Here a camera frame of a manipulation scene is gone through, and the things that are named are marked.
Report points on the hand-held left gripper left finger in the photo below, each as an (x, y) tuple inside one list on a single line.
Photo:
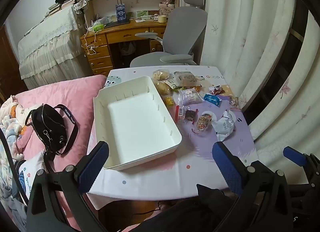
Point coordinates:
[(96, 162)]

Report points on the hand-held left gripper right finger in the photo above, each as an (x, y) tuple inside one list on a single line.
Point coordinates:
[(226, 164)]

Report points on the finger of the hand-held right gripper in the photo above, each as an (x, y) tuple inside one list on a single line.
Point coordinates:
[(295, 157)]

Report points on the mixed nuts clear packet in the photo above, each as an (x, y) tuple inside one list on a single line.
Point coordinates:
[(203, 122)]

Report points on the white plastic tray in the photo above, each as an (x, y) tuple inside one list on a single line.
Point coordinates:
[(140, 127)]

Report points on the brownie packet red label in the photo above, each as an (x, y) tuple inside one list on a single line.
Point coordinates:
[(190, 115)]

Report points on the small brown snack packet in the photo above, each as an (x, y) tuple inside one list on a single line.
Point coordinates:
[(234, 101)]

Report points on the blue snack packet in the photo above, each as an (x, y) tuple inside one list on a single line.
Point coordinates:
[(212, 99)]

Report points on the dark red snack packet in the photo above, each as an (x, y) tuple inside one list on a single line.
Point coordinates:
[(217, 90)]

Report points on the purple white snack packet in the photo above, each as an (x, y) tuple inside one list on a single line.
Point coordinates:
[(190, 96)]

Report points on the orange snack packet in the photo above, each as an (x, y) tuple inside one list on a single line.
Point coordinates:
[(197, 88)]

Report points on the large brown bread packet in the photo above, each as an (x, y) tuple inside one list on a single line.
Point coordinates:
[(187, 78)]

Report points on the green snack packet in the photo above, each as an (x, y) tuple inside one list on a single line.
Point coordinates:
[(172, 83)]

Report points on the crumbly pastry clear bag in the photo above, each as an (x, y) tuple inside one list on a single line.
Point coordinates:
[(161, 74)]

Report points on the person's black clothing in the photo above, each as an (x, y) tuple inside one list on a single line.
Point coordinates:
[(190, 212)]

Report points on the black handbag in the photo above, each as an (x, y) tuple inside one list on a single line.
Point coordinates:
[(47, 124)]

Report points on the white printed pillow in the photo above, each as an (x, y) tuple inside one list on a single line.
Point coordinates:
[(25, 172)]

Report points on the pink blanket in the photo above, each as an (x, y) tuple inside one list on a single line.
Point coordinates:
[(75, 91)]

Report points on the white lace cover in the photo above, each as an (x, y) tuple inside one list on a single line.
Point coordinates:
[(50, 46)]

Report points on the wooden desk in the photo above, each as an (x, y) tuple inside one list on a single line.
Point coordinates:
[(120, 35)]

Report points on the green tissue pack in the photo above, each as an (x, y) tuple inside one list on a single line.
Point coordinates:
[(98, 27)]

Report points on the grey office chair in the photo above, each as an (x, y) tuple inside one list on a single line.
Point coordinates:
[(185, 31)]

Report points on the white floral curtain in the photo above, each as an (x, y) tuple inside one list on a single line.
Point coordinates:
[(237, 21)]

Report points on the blue gift bag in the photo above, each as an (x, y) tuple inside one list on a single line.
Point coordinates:
[(120, 13)]

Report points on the yellow tape roll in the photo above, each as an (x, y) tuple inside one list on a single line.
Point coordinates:
[(162, 19)]

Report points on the floral cloth bag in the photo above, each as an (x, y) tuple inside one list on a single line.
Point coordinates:
[(80, 5)]

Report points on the stack of books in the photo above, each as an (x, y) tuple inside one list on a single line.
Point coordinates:
[(56, 6)]

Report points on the beige patterned box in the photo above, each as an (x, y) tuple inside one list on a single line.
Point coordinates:
[(166, 11)]

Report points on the dark window frame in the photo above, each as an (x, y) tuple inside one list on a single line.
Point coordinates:
[(287, 59)]

